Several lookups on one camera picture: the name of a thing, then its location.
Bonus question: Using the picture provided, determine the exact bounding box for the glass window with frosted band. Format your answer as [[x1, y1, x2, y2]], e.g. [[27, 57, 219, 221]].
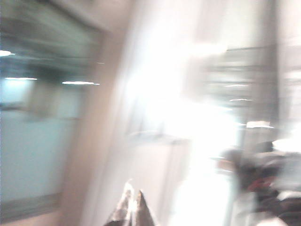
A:
[[0, 0, 106, 223]]

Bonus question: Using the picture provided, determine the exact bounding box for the dark cluttered equipment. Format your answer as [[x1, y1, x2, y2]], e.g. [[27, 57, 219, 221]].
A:
[[217, 140, 301, 226]]

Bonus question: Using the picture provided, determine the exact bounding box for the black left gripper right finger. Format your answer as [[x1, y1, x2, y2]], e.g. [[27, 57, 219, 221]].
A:
[[134, 189, 158, 226]]

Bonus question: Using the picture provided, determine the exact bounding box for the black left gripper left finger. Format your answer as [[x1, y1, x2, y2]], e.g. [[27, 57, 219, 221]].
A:
[[106, 178, 137, 226]]

